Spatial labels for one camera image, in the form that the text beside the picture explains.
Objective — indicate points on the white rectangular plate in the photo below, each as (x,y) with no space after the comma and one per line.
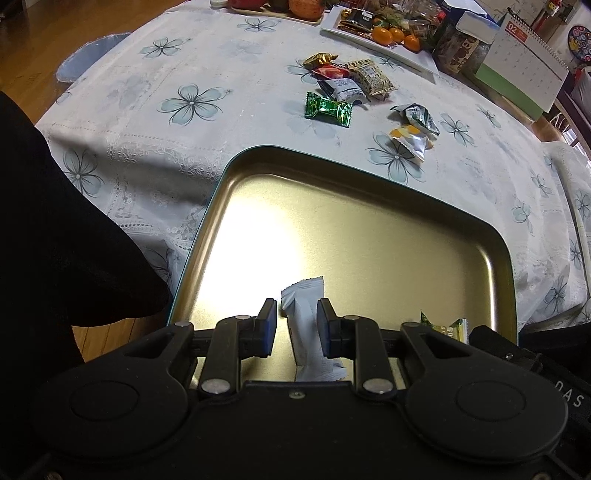
(415,57)

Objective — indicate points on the floral white tablecloth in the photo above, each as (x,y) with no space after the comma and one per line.
(231,115)

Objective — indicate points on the green candy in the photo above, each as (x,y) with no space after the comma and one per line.
(328,107)

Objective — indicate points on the yellow silver snack packet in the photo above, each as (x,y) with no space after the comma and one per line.
(411,138)

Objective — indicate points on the wooden fruit tray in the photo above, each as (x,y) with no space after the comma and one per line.
(277,14)

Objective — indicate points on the patterned snack bag with lid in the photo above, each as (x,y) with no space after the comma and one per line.
(461,50)

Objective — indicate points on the brown round fruit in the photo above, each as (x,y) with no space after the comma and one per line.
(277,3)

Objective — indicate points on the tangerine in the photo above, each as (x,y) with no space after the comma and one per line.
(381,34)
(412,42)
(397,35)

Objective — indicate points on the person's black clothing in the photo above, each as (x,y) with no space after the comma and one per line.
(55,230)

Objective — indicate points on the beige patterned snack packet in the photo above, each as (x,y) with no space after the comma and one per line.
(371,78)

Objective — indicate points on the dark red round fruit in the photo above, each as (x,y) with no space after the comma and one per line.
(244,2)

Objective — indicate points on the desk calendar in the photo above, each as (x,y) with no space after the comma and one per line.
(521,60)

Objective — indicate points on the black snack packet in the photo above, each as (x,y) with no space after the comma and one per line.
(358,18)

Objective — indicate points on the blue seat cushion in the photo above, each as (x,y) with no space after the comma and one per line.
(92,50)

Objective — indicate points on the green silver snack packet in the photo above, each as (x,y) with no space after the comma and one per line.
(418,115)

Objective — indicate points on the plain white snack packet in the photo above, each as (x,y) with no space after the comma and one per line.
(300,304)

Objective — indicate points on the green yellow snack packet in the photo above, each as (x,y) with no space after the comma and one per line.
(445,330)

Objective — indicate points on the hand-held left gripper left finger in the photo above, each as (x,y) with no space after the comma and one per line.
(270,323)

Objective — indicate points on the red white snack packet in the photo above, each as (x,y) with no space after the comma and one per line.
(330,72)

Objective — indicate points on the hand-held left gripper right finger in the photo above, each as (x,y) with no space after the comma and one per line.
(323,327)

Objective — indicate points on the white lettered snack packet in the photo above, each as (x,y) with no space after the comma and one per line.
(344,87)

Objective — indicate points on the gold metal tray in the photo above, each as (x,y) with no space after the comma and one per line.
(346,230)

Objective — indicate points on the striped red apple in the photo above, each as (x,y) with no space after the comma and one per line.
(304,5)

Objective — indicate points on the gold candy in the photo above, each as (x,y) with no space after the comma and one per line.
(318,59)

